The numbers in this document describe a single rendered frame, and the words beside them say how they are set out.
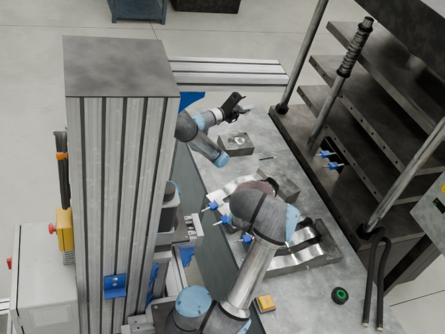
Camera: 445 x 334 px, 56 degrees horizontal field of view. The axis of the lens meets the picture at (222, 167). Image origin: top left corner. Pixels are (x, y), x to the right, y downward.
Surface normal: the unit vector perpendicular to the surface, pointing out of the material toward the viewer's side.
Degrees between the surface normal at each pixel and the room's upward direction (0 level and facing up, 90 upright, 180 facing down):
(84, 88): 0
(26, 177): 0
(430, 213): 90
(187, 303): 7
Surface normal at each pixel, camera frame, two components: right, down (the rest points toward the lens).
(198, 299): 0.09, -0.74
